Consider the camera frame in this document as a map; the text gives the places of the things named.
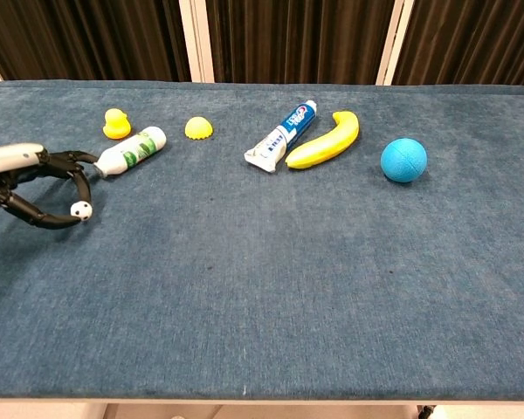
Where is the blue table cloth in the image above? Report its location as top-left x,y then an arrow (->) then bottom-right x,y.
0,79 -> 524,402

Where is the white ball with black holes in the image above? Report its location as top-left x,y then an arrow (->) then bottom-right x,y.
70,201 -> 93,223

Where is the dark pleated curtain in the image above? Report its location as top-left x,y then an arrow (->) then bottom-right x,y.
0,0 -> 191,84
205,0 -> 396,86
392,0 -> 524,89

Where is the green white toothpaste tube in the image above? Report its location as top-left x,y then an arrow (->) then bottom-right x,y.
93,126 -> 168,179

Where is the blue ball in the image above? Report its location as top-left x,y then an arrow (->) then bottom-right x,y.
380,137 -> 429,183

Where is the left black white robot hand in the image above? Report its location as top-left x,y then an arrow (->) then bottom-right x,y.
0,142 -> 100,230

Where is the blue white toothpaste tube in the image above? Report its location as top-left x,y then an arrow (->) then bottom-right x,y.
244,99 -> 319,174

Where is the yellow banana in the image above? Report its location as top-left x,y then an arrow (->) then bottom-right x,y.
285,110 -> 361,170

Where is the yellow rubber duck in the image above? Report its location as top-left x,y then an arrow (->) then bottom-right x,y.
102,107 -> 133,141

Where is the yellow ribbed half ball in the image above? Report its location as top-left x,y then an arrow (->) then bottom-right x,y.
184,116 -> 215,142

